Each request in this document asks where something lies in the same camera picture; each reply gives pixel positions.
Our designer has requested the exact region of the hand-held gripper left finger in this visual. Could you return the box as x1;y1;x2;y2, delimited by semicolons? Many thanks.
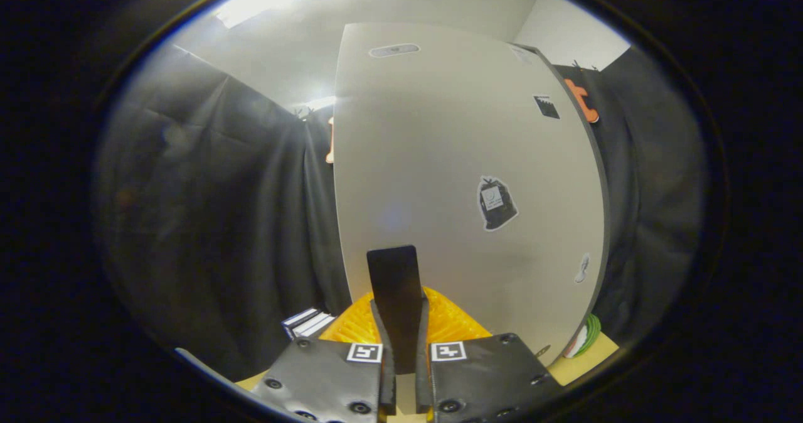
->
251;245;401;423

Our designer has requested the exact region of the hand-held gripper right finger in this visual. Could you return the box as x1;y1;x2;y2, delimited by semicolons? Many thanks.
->
392;245;562;423

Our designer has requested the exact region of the white shoe cabinet door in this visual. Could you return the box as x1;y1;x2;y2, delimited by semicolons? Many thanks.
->
332;23;608;367

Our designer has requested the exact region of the book with figure cover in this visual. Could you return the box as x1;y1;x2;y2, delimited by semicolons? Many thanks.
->
292;313;337;340

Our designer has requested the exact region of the blue white book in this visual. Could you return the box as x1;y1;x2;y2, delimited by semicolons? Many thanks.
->
282;308;322;339

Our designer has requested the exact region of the green white round object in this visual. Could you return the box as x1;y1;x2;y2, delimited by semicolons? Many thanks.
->
563;313;602;358

